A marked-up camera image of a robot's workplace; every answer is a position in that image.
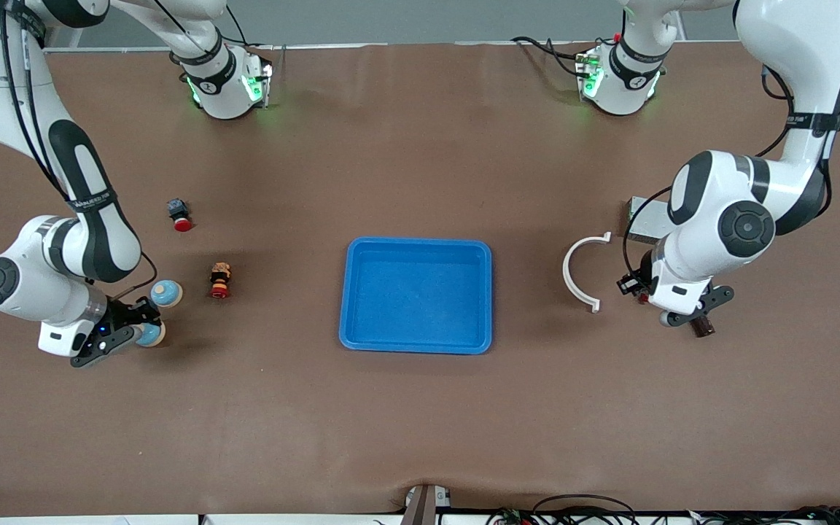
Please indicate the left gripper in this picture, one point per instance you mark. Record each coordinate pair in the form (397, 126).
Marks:
(634, 283)

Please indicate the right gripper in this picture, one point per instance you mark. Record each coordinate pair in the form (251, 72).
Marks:
(122, 313)

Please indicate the blue dome call bell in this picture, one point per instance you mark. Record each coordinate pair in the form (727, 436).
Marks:
(152, 337)
(166, 293)

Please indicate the stubby brown printed capacitor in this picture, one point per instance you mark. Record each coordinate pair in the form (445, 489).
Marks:
(703, 327)

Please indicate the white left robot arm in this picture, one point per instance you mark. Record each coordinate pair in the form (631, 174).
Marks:
(712, 204)

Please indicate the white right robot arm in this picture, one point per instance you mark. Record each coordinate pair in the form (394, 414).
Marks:
(92, 240)

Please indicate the red yellow emergency stop button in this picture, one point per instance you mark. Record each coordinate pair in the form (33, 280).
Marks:
(220, 281)

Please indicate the perforated metal power supply box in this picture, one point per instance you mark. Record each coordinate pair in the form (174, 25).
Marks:
(642, 219)

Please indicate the red push button black base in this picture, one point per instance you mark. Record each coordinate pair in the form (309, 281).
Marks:
(181, 219)

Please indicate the blue plastic tray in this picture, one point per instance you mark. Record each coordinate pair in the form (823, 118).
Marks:
(420, 335)

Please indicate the black left camera bracket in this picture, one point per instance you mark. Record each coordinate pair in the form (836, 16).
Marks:
(715, 297)

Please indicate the black camera bracket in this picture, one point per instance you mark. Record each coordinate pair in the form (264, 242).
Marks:
(715, 297)
(103, 350)

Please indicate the black right camera bracket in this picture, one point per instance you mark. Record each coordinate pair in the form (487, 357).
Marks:
(103, 350)

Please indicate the grey metal post bracket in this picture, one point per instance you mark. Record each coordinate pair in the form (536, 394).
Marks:
(424, 507)

